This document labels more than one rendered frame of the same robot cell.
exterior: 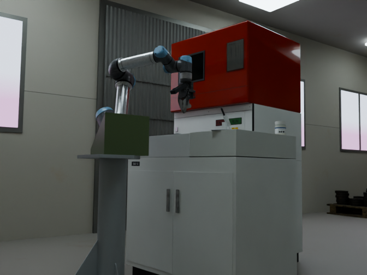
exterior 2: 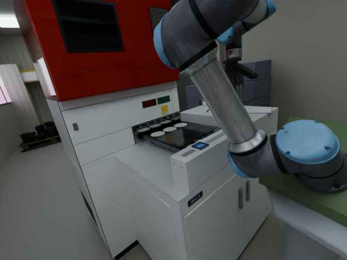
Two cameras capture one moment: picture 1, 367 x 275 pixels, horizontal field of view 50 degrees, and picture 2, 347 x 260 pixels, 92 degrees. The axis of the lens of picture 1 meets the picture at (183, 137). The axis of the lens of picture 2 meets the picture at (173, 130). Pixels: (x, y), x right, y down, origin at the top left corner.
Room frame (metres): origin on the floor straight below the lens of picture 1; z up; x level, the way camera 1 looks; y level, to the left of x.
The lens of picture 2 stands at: (2.69, 0.90, 1.28)
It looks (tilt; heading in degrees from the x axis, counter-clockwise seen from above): 18 degrees down; 276
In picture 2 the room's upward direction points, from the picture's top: 8 degrees counter-clockwise
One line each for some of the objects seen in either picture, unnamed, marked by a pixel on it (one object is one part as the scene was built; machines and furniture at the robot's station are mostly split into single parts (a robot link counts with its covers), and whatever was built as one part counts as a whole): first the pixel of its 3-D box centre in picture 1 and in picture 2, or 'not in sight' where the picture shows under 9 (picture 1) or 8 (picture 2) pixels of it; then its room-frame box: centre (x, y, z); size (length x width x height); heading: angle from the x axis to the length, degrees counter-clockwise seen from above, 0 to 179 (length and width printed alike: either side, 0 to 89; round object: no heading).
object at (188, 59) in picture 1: (185, 65); (233, 36); (2.45, -0.01, 1.41); 0.09 x 0.08 x 0.11; 60
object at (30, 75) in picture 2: not in sight; (28, 76); (7.62, -4.43, 1.80); 0.53 x 0.45 x 0.29; 36
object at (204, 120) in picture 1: (209, 133); (135, 118); (3.07, -0.21, 1.02); 0.81 x 0.03 x 0.40; 44
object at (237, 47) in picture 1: (235, 77); (101, 48); (3.29, -0.43, 1.52); 0.81 x 0.75 x 0.60; 44
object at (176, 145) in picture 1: (164, 146); (219, 149); (2.56, 0.12, 0.89); 0.55 x 0.09 x 0.14; 44
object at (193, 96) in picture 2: not in sight; (224, 101); (1.99, -2.42, 0.64); 1.29 x 0.88 x 1.28; 126
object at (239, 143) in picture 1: (244, 145); (224, 119); (2.43, -0.38, 0.89); 0.62 x 0.35 x 0.14; 134
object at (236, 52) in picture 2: (185, 77); (233, 54); (2.45, -0.01, 1.33); 0.08 x 0.08 x 0.05
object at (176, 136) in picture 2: not in sight; (179, 131); (2.77, -0.18, 0.90); 0.34 x 0.34 x 0.01; 44
